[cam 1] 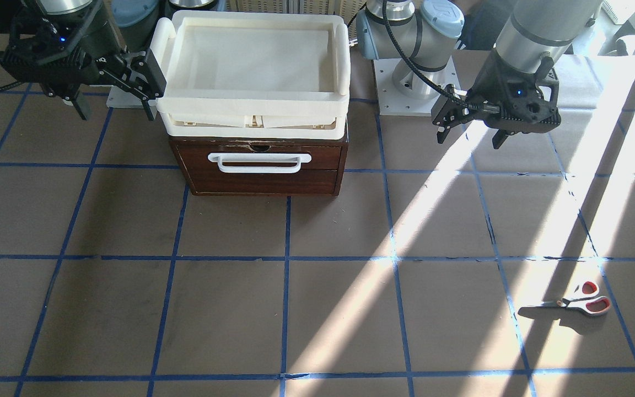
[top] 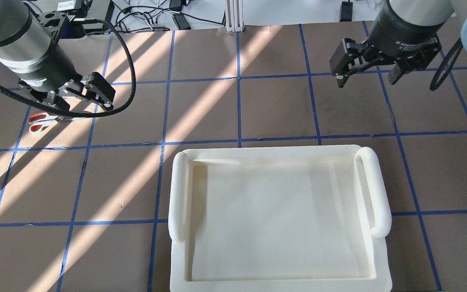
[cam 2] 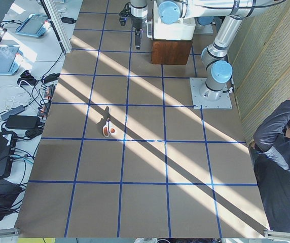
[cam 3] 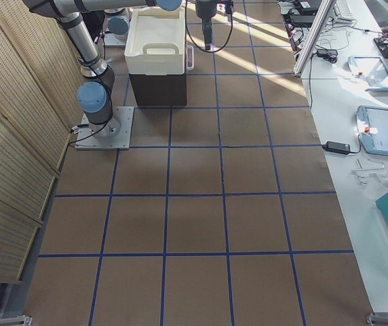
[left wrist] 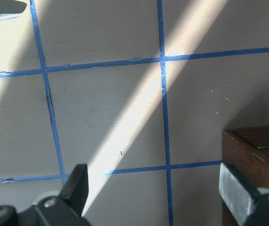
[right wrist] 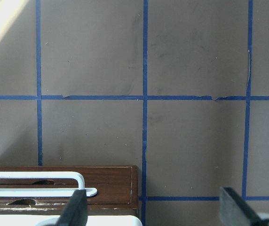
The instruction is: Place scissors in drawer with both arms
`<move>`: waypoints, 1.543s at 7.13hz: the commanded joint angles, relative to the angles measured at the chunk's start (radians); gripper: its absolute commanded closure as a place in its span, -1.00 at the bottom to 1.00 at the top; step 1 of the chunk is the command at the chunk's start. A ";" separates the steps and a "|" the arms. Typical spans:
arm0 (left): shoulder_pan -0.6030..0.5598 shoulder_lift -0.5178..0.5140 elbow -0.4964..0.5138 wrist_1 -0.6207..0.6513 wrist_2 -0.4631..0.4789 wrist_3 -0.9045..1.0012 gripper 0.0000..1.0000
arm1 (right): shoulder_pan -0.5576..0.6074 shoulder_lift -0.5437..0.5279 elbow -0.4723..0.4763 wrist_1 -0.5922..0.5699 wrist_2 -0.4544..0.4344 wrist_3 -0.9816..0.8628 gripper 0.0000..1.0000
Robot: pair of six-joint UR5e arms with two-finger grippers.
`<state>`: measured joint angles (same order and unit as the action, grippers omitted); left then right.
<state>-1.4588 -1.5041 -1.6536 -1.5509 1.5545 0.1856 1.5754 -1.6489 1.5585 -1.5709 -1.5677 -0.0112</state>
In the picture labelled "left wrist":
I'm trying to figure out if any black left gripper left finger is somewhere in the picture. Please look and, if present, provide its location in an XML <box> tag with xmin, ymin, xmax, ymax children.
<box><xmin>59</xmin><ymin>164</ymin><xmax>88</xmax><ymax>216</ymax></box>

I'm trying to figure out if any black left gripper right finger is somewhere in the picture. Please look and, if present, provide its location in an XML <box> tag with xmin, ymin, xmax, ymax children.
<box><xmin>219</xmin><ymin>162</ymin><xmax>261</xmax><ymax>226</ymax></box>

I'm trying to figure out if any dark wooden drawer cabinet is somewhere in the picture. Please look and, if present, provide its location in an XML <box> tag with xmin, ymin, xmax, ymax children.
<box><xmin>222</xmin><ymin>126</ymin><xmax>269</xmax><ymax>226</ymax></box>

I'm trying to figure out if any grey scissors blade tip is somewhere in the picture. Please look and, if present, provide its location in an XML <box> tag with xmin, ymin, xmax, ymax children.
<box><xmin>0</xmin><ymin>0</ymin><xmax>27</xmax><ymax>21</ymax></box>

